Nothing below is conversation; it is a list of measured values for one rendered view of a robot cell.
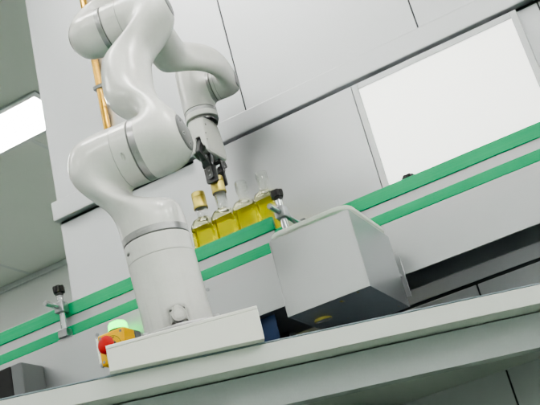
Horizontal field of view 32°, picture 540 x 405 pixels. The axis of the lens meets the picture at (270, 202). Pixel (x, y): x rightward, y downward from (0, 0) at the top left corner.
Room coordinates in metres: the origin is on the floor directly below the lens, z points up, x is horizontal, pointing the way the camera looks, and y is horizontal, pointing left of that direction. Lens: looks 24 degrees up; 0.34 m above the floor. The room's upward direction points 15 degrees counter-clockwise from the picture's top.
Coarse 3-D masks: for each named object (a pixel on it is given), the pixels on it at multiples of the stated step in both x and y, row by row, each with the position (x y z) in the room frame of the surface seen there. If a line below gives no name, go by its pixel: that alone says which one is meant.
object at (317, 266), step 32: (320, 224) 1.65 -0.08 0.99; (352, 224) 1.63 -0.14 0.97; (288, 256) 1.68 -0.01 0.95; (320, 256) 1.66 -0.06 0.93; (352, 256) 1.64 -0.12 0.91; (384, 256) 1.77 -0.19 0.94; (288, 288) 1.69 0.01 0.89; (320, 288) 1.67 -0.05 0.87; (352, 288) 1.64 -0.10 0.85; (384, 288) 1.71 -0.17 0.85; (352, 320) 1.83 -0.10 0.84
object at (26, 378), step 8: (8, 368) 2.06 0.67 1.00; (16, 368) 2.05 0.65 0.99; (24, 368) 2.05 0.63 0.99; (32, 368) 2.08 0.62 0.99; (40, 368) 2.11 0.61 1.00; (0, 376) 2.07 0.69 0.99; (8, 376) 2.06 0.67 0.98; (16, 376) 2.05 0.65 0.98; (24, 376) 2.05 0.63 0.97; (32, 376) 2.08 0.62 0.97; (40, 376) 2.10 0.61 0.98; (0, 384) 2.07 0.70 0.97; (8, 384) 2.06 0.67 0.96; (16, 384) 2.05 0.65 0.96; (24, 384) 2.05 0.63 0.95; (32, 384) 2.07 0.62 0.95; (40, 384) 2.10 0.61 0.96; (0, 392) 2.07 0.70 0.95; (8, 392) 2.06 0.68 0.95; (16, 392) 2.05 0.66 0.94; (24, 392) 2.05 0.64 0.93
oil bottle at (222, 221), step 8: (224, 208) 2.06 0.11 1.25; (232, 208) 2.08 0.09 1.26; (216, 216) 2.07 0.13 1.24; (224, 216) 2.06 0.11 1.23; (232, 216) 2.06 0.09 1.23; (216, 224) 2.07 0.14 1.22; (224, 224) 2.06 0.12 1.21; (232, 224) 2.06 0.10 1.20; (216, 232) 2.07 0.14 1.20; (224, 232) 2.06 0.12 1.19; (232, 232) 2.06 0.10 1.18
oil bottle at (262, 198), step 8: (264, 192) 2.02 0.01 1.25; (256, 200) 2.03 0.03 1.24; (264, 200) 2.02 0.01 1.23; (272, 200) 2.02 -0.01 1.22; (256, 208) 2.03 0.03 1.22; (264, 208) 2.02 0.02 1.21; (256, 216) 2.04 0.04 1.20; (264, 216) 2.03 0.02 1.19; (272, 216) 2.02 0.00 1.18; (280, 224) 2.02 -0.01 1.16; (288, 224) 2.06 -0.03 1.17
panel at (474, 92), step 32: (512, 32) 1.92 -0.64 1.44; (416, 64) 2.01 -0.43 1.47; (448, 64) 1.98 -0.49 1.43; (480, 64) 1.96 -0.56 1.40; (512, 64) 1.93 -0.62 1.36; (384, 96) 2.05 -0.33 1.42; (416, 96) 2.02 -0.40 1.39; (448, 96) 1.99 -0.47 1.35; (480, 96) 1.97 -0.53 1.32; (512, 96) 1.94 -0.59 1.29; (384, 128) 2.05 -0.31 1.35; (416, 128) 2.03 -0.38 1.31; (448, 128) 2.00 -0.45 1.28; (480, 128) 1.98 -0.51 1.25; (512, 128) 1.95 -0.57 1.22; (384, 160) 2.06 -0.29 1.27; (416, 160) 2.04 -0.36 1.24
